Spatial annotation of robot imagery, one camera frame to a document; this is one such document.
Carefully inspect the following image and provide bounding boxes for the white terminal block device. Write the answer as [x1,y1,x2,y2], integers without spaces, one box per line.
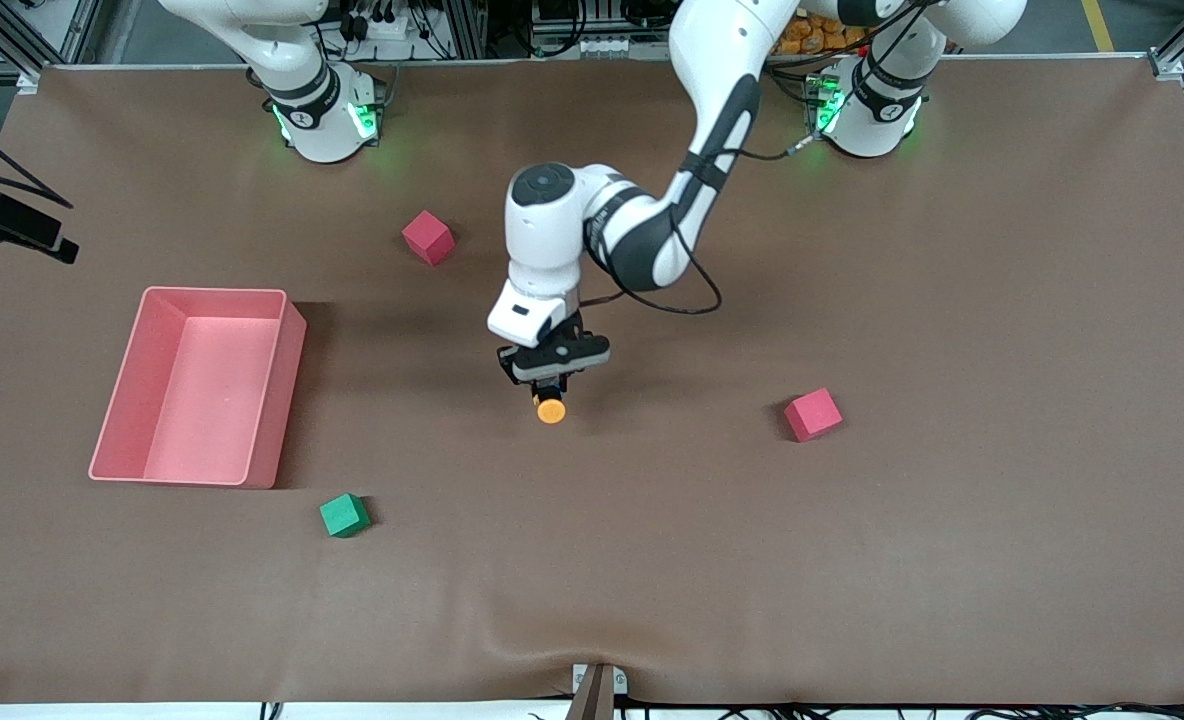
[572,35,675,58]

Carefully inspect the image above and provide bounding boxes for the brown table cover mat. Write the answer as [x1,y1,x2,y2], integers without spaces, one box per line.
[0,55,1184,707]

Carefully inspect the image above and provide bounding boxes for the orange packaged goods pile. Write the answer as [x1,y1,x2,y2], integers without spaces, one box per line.
[767,12,875,57]

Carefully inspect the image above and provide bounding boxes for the pink plastic bin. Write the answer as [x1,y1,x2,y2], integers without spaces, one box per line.
[88,287,308,491]

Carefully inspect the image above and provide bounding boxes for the pink foam cube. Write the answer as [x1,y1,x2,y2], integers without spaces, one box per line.
[784,388,844,443]
[401,210,456,267]

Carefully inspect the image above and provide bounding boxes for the white power strip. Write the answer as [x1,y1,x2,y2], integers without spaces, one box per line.
[344,8,415,43]

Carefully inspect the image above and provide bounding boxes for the green foam cube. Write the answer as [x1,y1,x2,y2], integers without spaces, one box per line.
[319,492,371,539]

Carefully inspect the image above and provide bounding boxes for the metal clamp bracket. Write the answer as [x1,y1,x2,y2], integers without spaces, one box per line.
[564,662,629,720]

